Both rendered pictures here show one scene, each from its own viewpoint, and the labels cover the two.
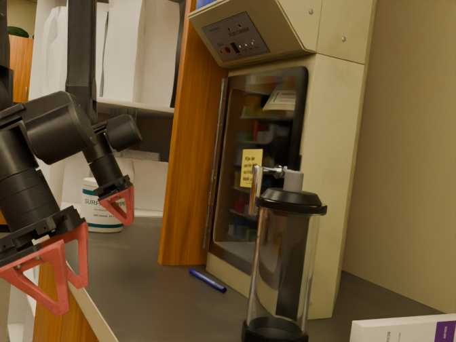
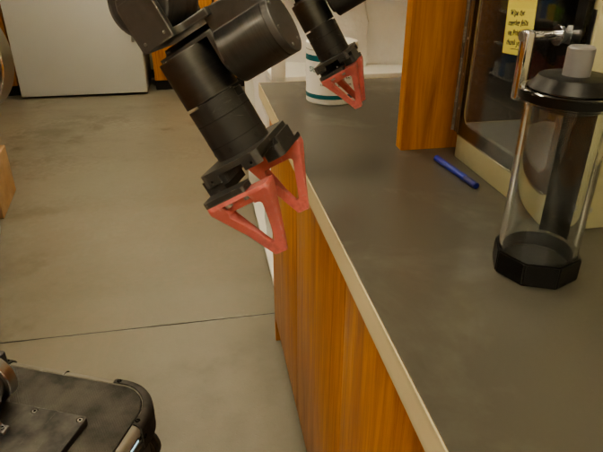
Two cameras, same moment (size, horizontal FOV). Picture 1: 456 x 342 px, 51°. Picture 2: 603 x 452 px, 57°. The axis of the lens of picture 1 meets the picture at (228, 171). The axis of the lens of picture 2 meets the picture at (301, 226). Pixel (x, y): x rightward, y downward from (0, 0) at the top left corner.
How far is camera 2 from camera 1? 0.09 m
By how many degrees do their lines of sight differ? 30
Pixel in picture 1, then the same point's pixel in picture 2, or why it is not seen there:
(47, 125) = (238, 34)
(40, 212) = (245, 139)
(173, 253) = (414, 135)
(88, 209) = (314, 78)
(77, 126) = (273, 32)
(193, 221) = (439, 95)
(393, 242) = not seen: outside the picture
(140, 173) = (376, 18)
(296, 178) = (583, 57)
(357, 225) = not seen: outside the picture
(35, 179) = (235, 100)
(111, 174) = (334, 46)
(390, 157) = not seen: outside the picture
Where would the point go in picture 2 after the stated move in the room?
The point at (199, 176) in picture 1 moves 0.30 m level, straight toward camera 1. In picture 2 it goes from (447, 34) to (441, 66)
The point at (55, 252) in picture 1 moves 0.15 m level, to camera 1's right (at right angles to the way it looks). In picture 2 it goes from (264, 192) to (438, 215)
